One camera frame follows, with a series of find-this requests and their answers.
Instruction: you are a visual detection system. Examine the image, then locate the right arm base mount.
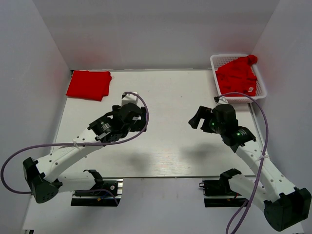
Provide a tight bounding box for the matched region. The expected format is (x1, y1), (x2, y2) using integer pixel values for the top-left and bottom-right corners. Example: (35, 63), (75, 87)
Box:
(199, 179), (248, 208)

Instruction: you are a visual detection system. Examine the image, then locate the crumpled red t shirt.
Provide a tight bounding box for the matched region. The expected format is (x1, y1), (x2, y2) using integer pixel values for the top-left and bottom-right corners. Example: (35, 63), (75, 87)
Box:
(215, 55), (258, 97)

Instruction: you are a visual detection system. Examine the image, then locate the white plastic basket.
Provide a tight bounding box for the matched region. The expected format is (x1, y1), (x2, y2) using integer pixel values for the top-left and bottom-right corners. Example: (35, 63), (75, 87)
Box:
(210, 54), (267, 104)

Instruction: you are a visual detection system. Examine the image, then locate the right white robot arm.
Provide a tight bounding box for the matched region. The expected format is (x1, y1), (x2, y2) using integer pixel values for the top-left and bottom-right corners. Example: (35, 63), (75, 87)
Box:
(188, 104), (312, 232)

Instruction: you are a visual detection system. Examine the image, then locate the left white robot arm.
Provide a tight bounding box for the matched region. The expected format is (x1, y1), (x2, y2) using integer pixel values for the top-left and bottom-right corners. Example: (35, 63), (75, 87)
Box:
(23, 103), (148, 204)

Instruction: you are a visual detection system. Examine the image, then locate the folded red t shirt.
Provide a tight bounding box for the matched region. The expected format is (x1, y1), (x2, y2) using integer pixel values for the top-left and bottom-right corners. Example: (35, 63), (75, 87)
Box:
(66, 71), (112, 101)

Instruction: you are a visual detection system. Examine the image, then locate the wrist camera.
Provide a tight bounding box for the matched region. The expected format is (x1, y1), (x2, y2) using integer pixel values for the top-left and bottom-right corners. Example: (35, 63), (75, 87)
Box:
(121, 92), (138, 106)
(214, 97), (229, 106)

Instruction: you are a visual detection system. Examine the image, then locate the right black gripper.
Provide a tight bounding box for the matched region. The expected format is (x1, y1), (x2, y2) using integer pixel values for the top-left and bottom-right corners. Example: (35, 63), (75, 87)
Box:
(189, 105), (225, 135)

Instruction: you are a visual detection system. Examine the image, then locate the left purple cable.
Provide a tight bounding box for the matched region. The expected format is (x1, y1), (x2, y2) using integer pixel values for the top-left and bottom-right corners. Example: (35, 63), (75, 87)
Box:
(0, 91), (150, 195)

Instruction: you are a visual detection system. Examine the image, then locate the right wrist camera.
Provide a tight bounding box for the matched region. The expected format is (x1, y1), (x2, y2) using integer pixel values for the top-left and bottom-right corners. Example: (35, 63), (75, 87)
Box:
(214, 97), (229, 106)

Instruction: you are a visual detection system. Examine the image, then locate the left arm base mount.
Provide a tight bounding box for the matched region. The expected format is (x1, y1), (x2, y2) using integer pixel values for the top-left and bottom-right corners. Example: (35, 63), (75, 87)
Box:
(71, 179), (123, 207)

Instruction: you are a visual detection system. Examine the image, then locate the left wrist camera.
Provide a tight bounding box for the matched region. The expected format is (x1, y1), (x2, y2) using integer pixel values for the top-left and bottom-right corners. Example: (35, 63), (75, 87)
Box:
(121, 92), (138, 106)

